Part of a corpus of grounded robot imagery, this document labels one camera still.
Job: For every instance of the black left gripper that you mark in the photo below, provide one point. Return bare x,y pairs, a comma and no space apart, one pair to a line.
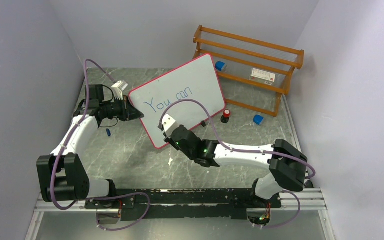
128,112

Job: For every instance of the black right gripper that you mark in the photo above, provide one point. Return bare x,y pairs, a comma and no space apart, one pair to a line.
169,139

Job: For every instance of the pink-framed whiteboard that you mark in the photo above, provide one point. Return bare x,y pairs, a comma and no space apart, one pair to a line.
179,92

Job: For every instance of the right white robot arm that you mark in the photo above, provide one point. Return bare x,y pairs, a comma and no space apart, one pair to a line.
286,164

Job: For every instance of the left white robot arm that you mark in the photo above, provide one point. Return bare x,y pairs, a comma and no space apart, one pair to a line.
62,170

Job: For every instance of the blue square block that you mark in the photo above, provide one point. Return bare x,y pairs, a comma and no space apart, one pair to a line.
258,119

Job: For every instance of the black base beam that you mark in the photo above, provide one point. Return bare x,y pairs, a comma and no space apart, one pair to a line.
230,203

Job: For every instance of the blue grey board eraser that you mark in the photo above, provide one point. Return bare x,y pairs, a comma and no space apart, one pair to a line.
220,66

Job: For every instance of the wooden shelf rack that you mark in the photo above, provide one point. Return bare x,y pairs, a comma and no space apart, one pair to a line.
242,54

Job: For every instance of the white cardboard box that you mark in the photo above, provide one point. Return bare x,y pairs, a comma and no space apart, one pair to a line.
266,77

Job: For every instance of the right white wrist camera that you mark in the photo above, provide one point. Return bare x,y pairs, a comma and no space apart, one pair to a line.
167,125

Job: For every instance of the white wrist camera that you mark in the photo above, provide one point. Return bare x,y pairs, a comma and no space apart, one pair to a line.
167,125
118,88

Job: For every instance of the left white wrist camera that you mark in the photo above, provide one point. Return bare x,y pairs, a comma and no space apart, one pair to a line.
118,88

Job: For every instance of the aluminium base frame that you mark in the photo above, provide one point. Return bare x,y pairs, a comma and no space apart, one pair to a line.
302,216

